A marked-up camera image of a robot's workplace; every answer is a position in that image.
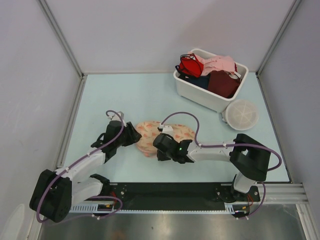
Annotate peach floral mesh laundry bag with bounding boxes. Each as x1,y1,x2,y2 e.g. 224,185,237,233
135,121,195,158

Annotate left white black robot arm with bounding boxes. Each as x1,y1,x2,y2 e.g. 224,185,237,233
29,120,142,223

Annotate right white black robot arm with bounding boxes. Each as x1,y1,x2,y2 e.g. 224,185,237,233
152,133,271,201

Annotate round white mesh laundry bag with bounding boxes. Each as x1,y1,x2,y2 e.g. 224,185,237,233
221,99,259,131

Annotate pink bra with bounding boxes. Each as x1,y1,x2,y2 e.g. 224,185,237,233
194,54,241,77

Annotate white plastic storage bin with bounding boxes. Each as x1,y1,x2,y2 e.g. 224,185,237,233
173,62,249,113

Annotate navy blue garment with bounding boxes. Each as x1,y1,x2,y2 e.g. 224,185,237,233
185,76,210,90

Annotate maroon garment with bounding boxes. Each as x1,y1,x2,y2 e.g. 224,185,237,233
207,70,242,99

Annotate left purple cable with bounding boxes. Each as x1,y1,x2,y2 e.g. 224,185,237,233
36,109,126,224

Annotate purple cable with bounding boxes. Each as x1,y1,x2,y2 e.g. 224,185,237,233
36,109,126,224
159,111,283,221

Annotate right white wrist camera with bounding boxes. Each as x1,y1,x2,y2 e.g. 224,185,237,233
157,125,174,136

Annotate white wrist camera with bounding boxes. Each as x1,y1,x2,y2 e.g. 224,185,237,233
111,111,125,123
157,125,174,136

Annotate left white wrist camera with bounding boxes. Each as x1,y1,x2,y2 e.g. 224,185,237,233
111,111,125,123

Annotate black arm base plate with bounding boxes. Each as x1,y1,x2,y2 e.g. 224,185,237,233
99,182,261,211

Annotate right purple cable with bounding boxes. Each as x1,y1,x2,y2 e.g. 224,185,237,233
159,111,283,221

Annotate red bra black straps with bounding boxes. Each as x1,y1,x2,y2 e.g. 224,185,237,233
175,52,204,78

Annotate left vertical aluminium post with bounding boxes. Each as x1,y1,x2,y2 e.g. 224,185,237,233
36,0,84,79

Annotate vertical aluminium post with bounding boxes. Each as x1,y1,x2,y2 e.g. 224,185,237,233
36,0,84,79
255,0,303,78

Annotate aluminium frame rail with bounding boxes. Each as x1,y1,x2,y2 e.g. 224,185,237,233
37,182,320,240

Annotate right vertical aluminium post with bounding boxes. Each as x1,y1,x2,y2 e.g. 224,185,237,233
255,0,303,78

